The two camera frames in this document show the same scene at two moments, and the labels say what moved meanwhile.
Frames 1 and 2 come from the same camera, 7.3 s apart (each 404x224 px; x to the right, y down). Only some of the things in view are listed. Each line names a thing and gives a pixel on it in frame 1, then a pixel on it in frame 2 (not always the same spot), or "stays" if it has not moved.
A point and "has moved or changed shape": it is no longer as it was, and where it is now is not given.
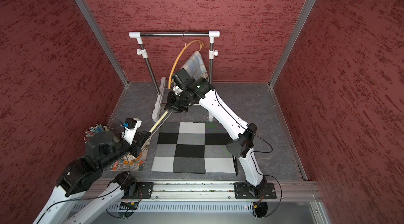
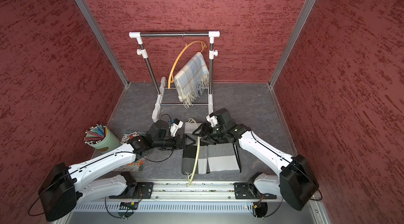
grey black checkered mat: x=192 y=148 has moved or changed shape
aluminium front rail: x=217 y=191 stays
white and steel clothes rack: x=143 y=53 stays
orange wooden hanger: x=202 y=44 stays
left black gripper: x=138 y=143 -> x=183 y=141
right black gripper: x=173 y=100 -> x=208 y=126
